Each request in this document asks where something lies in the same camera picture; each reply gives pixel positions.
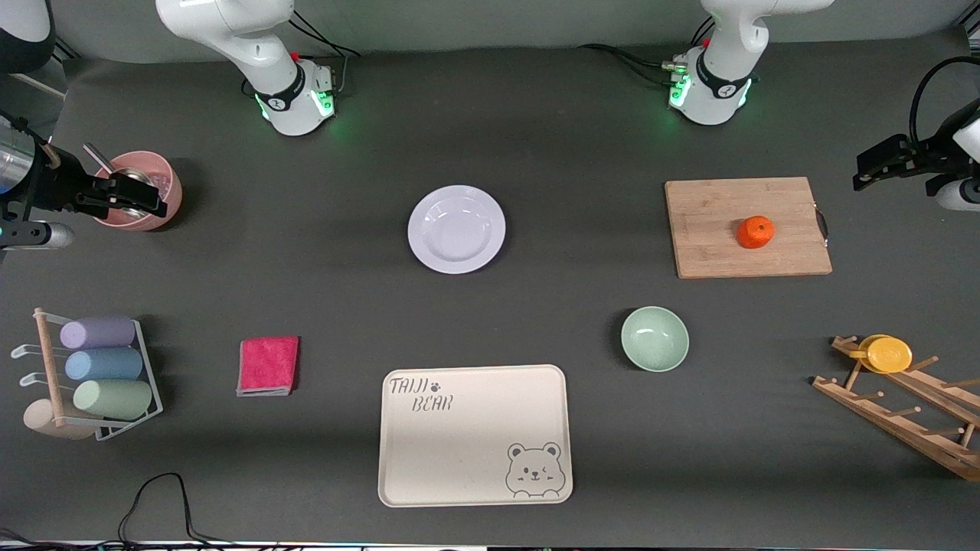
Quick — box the beige cup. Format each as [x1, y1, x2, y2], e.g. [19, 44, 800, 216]
[23, 399, 96, 441]

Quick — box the yellow mug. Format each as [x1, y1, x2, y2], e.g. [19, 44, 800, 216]
[848, 334, 913, 374]

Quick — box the pink folded cloth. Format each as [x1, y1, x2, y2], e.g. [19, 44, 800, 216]
[237, 336, 300, 397]

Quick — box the left arm base cable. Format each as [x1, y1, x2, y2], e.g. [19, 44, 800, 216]
[578, 42, 690, 85]

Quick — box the pink bowl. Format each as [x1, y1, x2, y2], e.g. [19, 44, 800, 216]
[92, 151, 183, 231]

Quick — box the white wire cup rack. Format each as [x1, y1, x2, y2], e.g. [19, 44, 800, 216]
[11, 308, 164, 442]

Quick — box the metal scoop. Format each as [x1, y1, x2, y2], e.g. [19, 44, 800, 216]
[83, 142, 166, 223]

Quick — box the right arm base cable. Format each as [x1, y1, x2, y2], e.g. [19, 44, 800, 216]
[289, 9, 362, 94]

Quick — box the white round plate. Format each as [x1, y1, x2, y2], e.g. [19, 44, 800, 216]
[407, 185, 506, 275]

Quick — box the green cup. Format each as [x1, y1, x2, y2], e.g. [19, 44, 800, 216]
[73, 380, 153, 421]

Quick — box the black looped cable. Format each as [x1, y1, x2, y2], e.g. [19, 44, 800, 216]
[117, 472, 238, 548]

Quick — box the cream bear print tray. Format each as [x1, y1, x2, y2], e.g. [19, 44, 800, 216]
[378, 364, 573, 508]

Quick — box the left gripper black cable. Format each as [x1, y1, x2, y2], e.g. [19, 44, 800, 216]
[910, 55, 980, 146]

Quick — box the black cable at table edge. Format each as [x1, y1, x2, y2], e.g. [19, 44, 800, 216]
[0, 527, 116, 549]

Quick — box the blue cup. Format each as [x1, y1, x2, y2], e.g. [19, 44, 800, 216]
[64, 348, 144, 382]

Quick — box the wooden mug rack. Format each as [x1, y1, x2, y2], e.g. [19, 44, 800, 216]
[812, 334, 980, 483]

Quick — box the bamboo cutting board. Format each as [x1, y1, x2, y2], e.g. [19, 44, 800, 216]
[665, 177, 833, 279]

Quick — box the mint green bowl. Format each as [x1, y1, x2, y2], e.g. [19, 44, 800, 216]
[621, 306, 690, 373]

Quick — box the orange fruit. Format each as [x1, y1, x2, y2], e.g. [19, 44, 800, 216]
[737, 216, 776, 249]

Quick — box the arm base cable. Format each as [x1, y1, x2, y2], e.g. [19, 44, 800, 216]
[289, 9, 362, 94]
[578, 42, 690, 85]

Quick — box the purple cup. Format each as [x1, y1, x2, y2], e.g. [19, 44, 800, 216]
[60, 316, 136, 350]

